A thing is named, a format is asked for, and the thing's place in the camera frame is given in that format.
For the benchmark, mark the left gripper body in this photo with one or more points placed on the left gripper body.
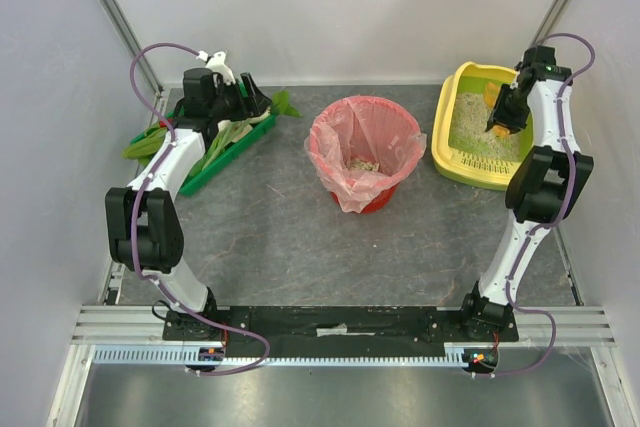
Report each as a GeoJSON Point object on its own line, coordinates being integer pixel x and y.
{"type": "Point", "coordinates": [251, 95]}

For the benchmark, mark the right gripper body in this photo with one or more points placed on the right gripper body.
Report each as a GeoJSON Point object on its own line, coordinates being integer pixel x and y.
{"type": "Point", "coordinates": [505, 117]}

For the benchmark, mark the orange litter scoop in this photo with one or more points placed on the orange litter scoop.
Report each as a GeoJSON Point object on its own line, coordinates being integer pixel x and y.
{"type": "Point", "coordinates": [490, 96]}

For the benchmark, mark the red mesh waste basket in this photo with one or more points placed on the red mesh waste basket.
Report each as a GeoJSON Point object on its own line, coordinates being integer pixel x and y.
{"type": "Point", "coordinates": [367, 197]}

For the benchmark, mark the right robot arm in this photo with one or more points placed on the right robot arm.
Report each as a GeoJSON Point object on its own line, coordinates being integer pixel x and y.
{"type": "Point", "coordinates": [540, 194]}

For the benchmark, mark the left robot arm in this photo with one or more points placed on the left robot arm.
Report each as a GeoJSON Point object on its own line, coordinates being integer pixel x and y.
{"type": "Point", "coordinates": [144, 231]}

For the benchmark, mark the cat litter granules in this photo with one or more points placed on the cat litter granules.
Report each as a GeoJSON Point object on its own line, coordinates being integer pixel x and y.
{"type": "Point", "coordinates": [467, 130]}

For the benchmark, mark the yellow green litter box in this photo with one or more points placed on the yellow green litter box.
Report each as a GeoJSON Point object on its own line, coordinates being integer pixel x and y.
{"type": "Point", "coordinates": [467, 168]}

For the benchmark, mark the white radish with leaves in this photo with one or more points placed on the white radish with leaves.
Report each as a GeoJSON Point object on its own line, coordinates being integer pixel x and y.
{"type": "Point", "coordinates": [279, 104]}

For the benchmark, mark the green long beans bundle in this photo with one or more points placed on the green long beans bundle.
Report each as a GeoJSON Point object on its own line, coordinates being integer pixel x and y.
{"type": "Point", "coordinates": [229, 133]}

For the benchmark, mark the green plastic tray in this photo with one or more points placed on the green plastic tray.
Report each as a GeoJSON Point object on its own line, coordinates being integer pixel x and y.
{"type": "Point", "coordinates": [220, 162]}

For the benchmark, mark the green leafy vegetable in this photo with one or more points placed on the green leafy vegetable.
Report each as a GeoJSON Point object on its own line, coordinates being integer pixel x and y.
{"type": "Point", "coordinates": [145, 148]}

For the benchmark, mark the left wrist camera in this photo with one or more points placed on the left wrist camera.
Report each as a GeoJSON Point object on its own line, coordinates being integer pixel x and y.
{"type": "Point", "coordinates": [216, 62]}

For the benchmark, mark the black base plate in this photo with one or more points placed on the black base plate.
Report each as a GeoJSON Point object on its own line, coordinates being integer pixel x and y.
{"type": "Point", "coordinates": [363, 331]}

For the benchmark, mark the slotted cable duct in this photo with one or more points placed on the slotted cable duct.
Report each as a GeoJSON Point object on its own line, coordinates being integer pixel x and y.
{"type": "Point", "coordinates": [203, 357]}

